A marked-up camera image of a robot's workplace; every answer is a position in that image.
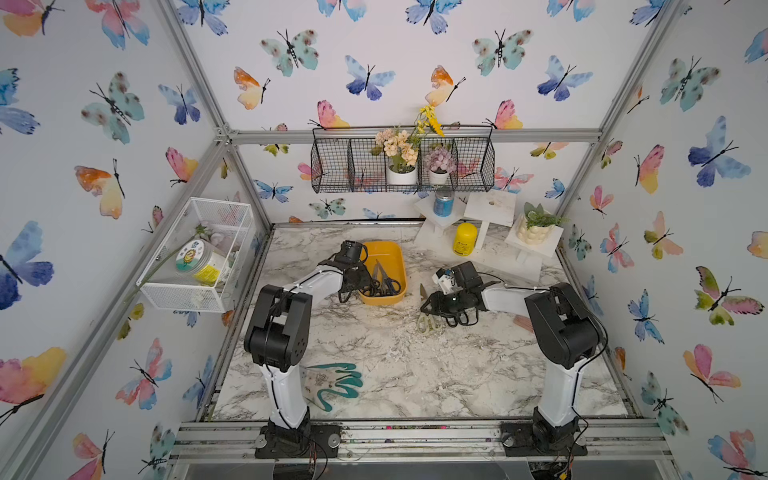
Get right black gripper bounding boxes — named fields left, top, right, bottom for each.
left=418, top=289, right=467, bottom=315

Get yellow plastic storage box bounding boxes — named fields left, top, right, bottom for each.
left=360, top=241, right=408, bottom=306

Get cream handled kitchen scissors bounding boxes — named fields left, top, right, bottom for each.
left=416, top=284, right=441, bottom=334

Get small black scissors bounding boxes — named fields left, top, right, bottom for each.
left=371, top=261, right=402, bottom=297

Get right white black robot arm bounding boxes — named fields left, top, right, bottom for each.
left=421, top=262, right=607, bottom=428

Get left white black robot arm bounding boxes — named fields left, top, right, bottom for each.
left=244, top=240, right=373, bottom=431

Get yellow plastic jar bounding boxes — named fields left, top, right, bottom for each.
left=452, top=222, right=478, bottom=257

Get white tiered display stand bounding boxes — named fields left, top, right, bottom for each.
left=415, top=190, right=563, bottom=282

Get pink striped cloth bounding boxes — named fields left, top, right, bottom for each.
left=513, top=315, right=534, bottom=333

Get blue tin can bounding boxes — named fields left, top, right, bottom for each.
left=433, top=187, right=454, bottom=218

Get succulent in cream pot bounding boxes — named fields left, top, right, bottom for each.
left=516, top=202, right=567, bottom=245

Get peach flowers white pot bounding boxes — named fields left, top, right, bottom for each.
left=371, top=128, right=419, bottom=187

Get purple flowers white pot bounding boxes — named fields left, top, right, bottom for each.
left=426, top=144, right=457, bottom=186

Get green lid yellow jar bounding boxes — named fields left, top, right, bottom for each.
left=175, top=239, right=228, bottom=287

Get yellow artificial flower sprig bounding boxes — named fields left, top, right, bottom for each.
left=415, top=104, right=444, bottom=137

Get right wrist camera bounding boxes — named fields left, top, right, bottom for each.
left=432, top=268, right=457, bottom=295

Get black wire wall basket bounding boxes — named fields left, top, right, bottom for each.
left=310, top=124, right=496, bottom=193

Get aluminium front rail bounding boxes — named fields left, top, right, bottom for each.
left=170, top=418, right=673, bottom=464

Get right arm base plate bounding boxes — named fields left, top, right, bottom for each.
left=500, top=407, right=587, bottom=457

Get clear acrylic wall box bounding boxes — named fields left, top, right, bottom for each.
left=136, top=197, right=255, bottom=313

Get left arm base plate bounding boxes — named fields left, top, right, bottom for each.
left=254, top=419, right=341, bottom=460

